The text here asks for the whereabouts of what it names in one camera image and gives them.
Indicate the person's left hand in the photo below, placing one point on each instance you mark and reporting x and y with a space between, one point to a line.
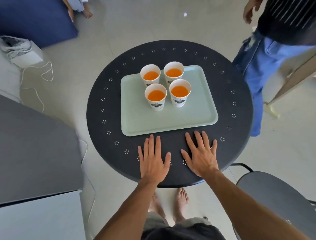
153 165

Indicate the person's right hand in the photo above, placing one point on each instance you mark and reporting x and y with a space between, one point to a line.
202 160

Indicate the light green plastic tray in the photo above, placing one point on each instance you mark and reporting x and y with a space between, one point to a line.
192 113

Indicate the white printed paper cup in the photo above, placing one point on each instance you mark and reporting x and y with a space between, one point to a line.
156 95
150 75
179 91
173 72

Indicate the person's right forearm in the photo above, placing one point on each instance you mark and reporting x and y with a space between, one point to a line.
247 212

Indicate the person's left forearm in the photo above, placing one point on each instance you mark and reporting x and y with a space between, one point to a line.
128 212

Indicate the person's left foot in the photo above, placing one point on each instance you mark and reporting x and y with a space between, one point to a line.
158 210

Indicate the person's foot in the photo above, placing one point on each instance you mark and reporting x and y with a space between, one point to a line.
158 210
180 205

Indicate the person's right foot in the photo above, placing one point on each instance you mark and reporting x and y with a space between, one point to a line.
180 205

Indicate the person's grey shorts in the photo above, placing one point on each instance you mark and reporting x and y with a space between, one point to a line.
153 221

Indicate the black round table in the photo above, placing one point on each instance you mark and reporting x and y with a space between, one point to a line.
227 99

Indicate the grey metal chair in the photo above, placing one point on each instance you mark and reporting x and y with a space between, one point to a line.
271 192

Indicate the beige wooden furniture leg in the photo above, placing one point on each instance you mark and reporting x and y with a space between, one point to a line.
291 81

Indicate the blue cushion seat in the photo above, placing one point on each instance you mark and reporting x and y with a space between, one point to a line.
37 19

